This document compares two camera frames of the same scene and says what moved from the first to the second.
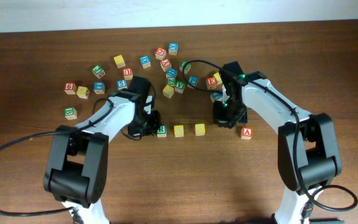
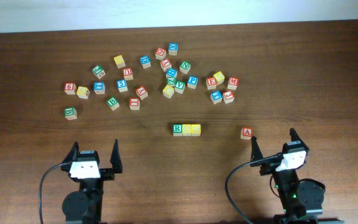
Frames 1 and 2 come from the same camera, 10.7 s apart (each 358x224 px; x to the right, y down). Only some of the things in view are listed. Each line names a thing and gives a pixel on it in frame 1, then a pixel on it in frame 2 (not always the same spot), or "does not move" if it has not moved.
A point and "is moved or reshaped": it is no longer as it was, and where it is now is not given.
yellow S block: x=199 y=129 is moved or reshaped
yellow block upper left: x=119 y=61 does not move
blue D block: x=145 y=61 does not move
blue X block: x=173 y=48 does not move
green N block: x=186 y=68 does not move
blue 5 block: x=122 y=84 does not move
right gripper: x=220 y=117 -> x=257 y=153
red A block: x=246 y=132 does not move
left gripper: x=142 y=128 -> x=106 y=173
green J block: x=99 y=71 does not move
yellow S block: x=179 y=130 -> x=186 y=129
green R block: x=162 y=132 -> x=177 y=129
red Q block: x=160 y=53 does not move
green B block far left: x=70 y=113 does not move
